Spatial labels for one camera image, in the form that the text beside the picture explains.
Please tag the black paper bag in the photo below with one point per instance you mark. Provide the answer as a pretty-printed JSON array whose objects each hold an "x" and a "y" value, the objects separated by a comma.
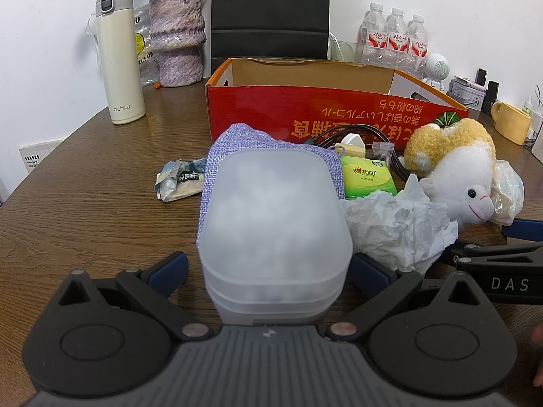
[{"x": 271, "y": 8}]

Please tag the person's right hand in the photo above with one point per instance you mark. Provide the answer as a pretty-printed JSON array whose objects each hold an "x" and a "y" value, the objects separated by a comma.
[{"x": 538, "y": 335}]

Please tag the wooden desktop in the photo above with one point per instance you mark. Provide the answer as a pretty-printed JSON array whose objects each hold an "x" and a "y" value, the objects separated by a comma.
[{"x": 85, "y": 229}]

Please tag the snack wrapper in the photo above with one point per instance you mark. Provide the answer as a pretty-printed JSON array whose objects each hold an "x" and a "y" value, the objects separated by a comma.
[{"x": 180, "y": 180}]

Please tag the tall black tube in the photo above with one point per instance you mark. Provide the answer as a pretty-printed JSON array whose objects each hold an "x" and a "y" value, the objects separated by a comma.
[{"x": 492, "y": 95}]

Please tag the yellow mug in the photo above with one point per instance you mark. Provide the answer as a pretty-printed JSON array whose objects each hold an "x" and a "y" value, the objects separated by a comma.
[{"x": 513, "y": 123}]

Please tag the small clear spray bottle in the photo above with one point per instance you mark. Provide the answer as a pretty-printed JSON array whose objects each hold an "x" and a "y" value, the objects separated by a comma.
[{"x": 528, "y": 106}]

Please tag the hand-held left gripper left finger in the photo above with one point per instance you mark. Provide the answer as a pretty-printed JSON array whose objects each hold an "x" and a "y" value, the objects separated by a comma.
[{"x": 169, "y": 270}]

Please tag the translucent cotton swab container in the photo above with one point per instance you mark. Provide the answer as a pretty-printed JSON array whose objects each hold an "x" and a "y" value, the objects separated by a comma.
[{"x": 273, "y": 229}]

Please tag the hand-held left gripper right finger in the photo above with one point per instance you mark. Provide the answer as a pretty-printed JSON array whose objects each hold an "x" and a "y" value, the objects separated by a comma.
[{"x": 373, "y": 277}]

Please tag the white round robot toy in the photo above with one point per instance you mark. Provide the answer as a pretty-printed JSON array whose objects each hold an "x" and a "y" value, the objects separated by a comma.
[{"x": 436, "y": 70}]

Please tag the white printed carton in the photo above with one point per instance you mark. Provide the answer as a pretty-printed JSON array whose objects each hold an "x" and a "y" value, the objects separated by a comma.
[{"x": 38, "y": 157}]

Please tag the purple woven cloth pouch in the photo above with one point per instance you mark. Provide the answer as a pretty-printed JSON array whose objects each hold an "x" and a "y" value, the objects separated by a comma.
[{"x": 229, "y": 148}]

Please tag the grey tin box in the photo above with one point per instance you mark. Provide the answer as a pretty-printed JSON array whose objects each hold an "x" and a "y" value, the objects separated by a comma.
[{"x": 466, "y": 93}]

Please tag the clear glass container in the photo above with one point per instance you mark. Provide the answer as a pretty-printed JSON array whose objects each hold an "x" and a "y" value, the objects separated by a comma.
[{"x": 343, "y": 48}]

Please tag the green tissue pack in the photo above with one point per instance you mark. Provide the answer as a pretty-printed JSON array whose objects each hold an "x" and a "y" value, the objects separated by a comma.
[{"x": 367, "y": 178}]

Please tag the white tissue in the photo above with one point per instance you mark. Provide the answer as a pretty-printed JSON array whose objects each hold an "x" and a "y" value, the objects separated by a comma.
[{"x": 394, "y": 229}]

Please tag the cream thermos bottle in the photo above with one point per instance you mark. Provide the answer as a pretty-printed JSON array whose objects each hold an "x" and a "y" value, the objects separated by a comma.
[{"x": 118, "y": 59}]

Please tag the purple textured vase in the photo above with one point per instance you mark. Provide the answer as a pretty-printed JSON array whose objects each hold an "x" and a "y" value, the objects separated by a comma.
[{"x": 176, "y": 38}]

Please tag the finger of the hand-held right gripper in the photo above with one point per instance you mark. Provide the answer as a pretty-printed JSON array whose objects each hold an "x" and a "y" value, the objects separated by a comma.
[
  {"x": 488, "y": 251},
  {"x": 524, "y": 229}
]

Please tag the white box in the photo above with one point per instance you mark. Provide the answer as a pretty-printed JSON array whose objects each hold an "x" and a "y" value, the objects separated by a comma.
[{"x": 538, "y": 131}]

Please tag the white and yellow plush toy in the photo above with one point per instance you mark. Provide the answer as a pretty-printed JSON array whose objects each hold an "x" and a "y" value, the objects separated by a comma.
[{"x": 454, "y": 165}]

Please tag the small black tube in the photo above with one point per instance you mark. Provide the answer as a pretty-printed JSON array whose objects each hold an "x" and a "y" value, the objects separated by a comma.
[{"x": 481, "y": 76}]

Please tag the clear smiley plastic bag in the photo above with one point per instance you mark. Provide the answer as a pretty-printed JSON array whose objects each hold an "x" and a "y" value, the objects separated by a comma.
[{"x": 146, "y": 57}]

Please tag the small clear zip bag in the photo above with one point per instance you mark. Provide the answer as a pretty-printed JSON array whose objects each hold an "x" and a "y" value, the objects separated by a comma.
[{"x": 385, "y": 153}]

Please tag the red cardboard box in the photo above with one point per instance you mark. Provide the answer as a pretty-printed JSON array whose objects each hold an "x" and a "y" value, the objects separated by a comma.
[{"x": 297, "y": 106}]

